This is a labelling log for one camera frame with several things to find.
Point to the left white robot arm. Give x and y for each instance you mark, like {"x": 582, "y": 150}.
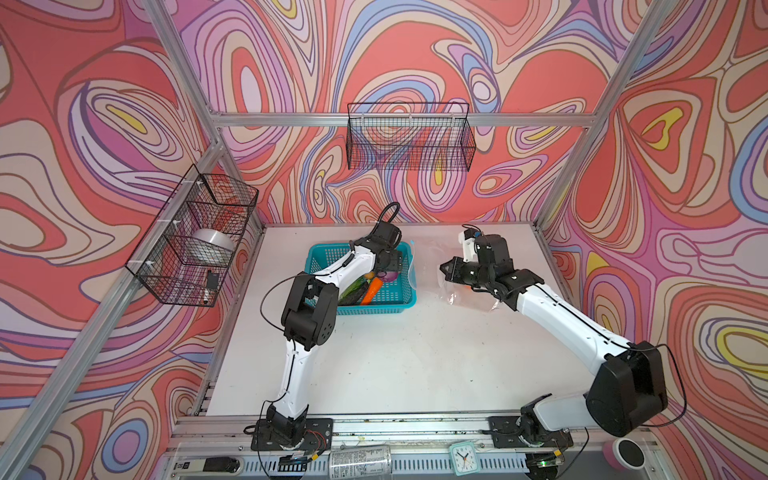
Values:
{"x": 309, "y": 316}

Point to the silver drink can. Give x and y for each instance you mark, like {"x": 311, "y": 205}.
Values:
{"x": 366, "y": 463}

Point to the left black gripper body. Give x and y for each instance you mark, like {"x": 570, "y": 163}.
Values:
{"x": 393, "y": 261}

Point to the purple red onion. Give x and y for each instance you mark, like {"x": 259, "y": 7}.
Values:
{"x": 389, "y": 277}

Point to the orange carrot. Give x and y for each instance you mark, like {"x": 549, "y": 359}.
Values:
{"x": 373, "y": 288}

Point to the back black wire basket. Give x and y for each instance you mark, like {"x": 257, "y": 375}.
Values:
{"x": 410, "y": 136}

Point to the small teal alarm clock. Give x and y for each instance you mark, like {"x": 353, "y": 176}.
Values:
{"x": 464, "y": 459}

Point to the teal plastic basket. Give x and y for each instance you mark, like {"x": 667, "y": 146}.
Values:
{"x": 393, "y": 297}

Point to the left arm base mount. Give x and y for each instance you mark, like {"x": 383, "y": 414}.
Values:
{"x": 275, "y": 432}

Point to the left black wire basket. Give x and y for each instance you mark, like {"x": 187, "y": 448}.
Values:
{"x": 185, "y": 259}

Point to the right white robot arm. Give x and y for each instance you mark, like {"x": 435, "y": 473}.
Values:
{"x": 628, "y": 381}

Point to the green lettuce leaf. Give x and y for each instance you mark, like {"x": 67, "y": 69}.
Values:
{"x": 350, "y": 294}

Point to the black power strip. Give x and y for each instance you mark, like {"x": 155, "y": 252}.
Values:
{"x": 218, "y": 465}

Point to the black wire basket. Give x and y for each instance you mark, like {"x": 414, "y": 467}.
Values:
{"x": 410, "y": 136}
{"x": 185, "y": 259}

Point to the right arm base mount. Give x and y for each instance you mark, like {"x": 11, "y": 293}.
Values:
{"x": 526, "y": 431}

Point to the silver tape roll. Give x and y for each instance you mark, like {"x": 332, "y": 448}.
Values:
{"x": 211, "y": 247}

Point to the pink tape roll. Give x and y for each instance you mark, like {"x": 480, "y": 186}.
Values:
{"x": 624, "y": 454}

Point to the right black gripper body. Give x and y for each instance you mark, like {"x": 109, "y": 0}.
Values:
{"x": 470, "y": 272}

